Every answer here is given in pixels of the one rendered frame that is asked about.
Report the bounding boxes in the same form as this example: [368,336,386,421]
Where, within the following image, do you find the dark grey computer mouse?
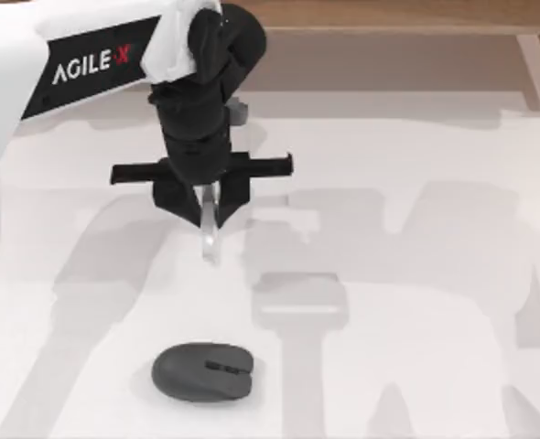
[150,343,256,403]

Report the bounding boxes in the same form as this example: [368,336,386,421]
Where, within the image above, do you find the pale grey rounded box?
[227,97,250,127]

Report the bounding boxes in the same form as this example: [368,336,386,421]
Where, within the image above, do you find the white thin object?
[200,182,222,267]

